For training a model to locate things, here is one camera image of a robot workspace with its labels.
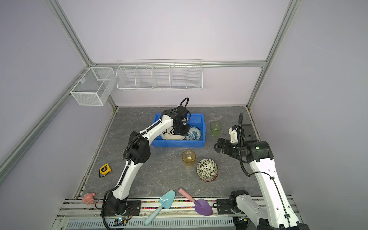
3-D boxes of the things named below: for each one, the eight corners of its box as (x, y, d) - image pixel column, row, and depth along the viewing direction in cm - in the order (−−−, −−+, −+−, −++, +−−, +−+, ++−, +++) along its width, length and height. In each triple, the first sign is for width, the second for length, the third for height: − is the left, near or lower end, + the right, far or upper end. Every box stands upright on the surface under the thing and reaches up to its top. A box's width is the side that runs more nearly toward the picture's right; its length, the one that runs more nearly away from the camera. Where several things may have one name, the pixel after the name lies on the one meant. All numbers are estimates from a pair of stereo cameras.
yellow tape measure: (101, 177, 87) (98, 175, 84) (101, 167, 90) (98, 165, 88) (111, 173, 88) (108, 172, 86) (110, 164, 92) (108, 162, 89)
